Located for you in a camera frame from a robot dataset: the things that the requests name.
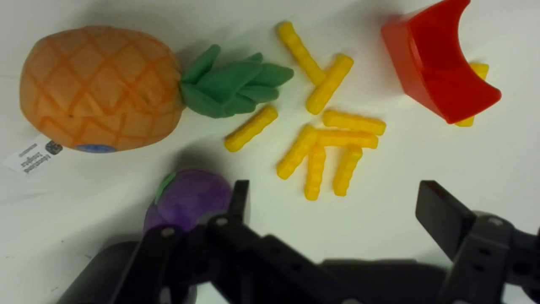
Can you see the yellow fry horizontal lower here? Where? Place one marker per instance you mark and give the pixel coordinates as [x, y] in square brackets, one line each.
[342, 139]

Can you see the purple plush eggplant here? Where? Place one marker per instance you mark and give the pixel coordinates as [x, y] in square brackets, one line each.
[187, 197]

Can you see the yellow fry diagonal middle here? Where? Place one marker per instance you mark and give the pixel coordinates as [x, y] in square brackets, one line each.
[298, 150]

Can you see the yellow fry horizontal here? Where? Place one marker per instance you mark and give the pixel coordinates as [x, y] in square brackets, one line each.
[342, 139]
[352, 123]

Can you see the yellow fry horizontal upper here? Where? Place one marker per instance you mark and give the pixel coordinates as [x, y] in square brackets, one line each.
[352, 123]

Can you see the yellow fry diagonal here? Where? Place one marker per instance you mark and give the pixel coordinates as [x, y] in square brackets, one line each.
[298, 150]
[324, 92]

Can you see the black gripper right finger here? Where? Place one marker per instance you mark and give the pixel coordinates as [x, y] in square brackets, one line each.
[459, 232]

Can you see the orange plush pineapple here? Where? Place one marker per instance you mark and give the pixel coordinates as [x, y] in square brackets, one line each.
[101, 89]

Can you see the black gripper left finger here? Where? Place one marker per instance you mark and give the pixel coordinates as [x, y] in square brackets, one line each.
[238, 200]

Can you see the yellow fry vertical bottom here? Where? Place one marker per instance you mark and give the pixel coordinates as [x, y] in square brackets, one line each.
[315, 161]

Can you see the yellow fry upper diagonal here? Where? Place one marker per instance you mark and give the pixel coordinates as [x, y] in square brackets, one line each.
[324, 92]

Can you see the red fries container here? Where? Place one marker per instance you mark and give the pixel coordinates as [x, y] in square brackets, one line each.
[430, 67]

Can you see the yellow fry top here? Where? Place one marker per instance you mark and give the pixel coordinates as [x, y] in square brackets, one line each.
[302, 57]

